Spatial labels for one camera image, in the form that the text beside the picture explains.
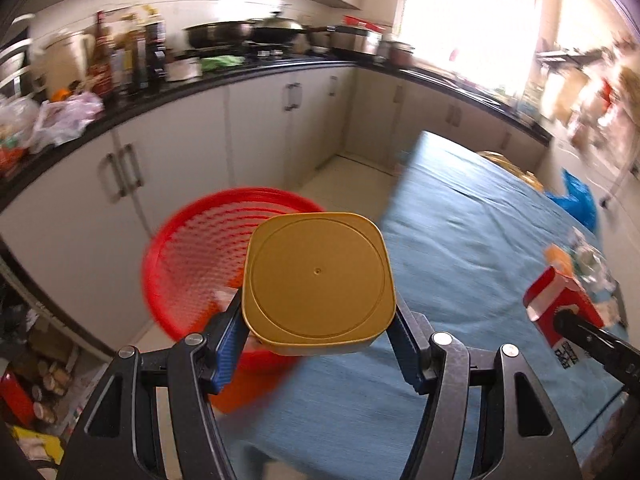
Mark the brown pot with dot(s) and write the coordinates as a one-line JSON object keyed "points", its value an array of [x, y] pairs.
{"points": [[397, 54]]}

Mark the red paper carton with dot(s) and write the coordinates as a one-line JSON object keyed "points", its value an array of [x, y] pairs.
{"points": [[575, 305]]}

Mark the pink white hanging bag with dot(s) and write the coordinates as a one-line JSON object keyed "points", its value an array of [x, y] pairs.
{"points": [[592, 110]]}

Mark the group of glass jars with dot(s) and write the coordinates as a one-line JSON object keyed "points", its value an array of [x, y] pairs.
{"points": [[50, 385]]}

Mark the bright window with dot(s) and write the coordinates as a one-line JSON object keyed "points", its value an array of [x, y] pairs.
{"points": [[465, 25]]}

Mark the blue tablecloth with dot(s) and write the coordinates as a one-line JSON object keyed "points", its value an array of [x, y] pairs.
{"points": [[450, 240]]}

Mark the green cloth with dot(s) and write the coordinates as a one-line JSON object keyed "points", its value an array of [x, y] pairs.
{"points": [[220, 62]]}

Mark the orange wrapper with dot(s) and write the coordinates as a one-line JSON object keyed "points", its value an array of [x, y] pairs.
{"points": [[557, 257]]}

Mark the blue plastic bag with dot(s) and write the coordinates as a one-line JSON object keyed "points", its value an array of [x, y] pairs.
{"points": [[575, 200]]}

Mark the group of sauce bottles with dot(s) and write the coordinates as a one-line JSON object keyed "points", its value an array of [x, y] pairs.
{"points": [[125, 55]]}

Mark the yellow square plastic lid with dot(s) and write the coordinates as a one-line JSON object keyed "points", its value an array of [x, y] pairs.
{"points": [[315, 280]]}

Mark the white plastic bag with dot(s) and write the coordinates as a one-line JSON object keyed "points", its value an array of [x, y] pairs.
{"points": [[62, 120]]}

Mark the yellow packet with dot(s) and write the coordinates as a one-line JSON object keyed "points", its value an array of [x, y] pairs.
{"points": [[37, 442]]}

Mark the crumpled clear plastic wrapper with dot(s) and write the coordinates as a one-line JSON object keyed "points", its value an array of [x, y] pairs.
{"points": [[597, 270]]}

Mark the clear bag with orange food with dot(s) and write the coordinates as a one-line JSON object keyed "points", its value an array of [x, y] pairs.
{"points": [[15, 130]]}

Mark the black countertop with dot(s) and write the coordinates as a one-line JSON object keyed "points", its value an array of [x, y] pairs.
{"points": [[250, 72]]}

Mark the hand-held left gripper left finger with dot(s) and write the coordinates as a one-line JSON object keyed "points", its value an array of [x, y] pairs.
{"points": [[227, 342]]}

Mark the steel pot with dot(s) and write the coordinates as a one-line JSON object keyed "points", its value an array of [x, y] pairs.
{"points": [[356, 40]]}

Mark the red packet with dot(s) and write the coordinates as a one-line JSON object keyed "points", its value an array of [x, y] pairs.
{"points": [[15, 397]]}

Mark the black wok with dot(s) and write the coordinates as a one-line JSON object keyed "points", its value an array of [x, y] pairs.
{"points": [[217, 34]]}

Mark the black wall rack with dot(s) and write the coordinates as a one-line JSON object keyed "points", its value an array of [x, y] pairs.
{"points": [[570, 56]]}

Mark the white small container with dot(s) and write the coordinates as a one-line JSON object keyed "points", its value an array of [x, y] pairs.
{"points": [[184, 69]]}

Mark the yellow plastic bag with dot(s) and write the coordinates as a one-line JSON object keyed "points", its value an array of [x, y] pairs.
{"points": [[510, 165]]}

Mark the white base cabinets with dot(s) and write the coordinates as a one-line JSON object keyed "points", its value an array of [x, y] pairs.
{"points": [[190, 135]]}

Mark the beige hanging bag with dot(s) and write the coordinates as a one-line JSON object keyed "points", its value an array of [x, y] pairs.
{"points": [[562, 92]]}

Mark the red lid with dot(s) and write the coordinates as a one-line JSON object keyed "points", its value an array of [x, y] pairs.
{"points": [[364, 22]]}

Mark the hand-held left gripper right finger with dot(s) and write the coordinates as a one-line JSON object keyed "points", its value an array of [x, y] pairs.
{"points": [[404, 347]]}

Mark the red plastic basket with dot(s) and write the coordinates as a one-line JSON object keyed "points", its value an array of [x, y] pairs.
{"points": [[200, 250]]}

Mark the wok with steel lid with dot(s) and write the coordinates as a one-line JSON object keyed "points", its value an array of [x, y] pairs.
{"points": [[280, 27]]}

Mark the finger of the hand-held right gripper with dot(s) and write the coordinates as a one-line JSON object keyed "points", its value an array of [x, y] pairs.
{"points": [[595, 335]]}

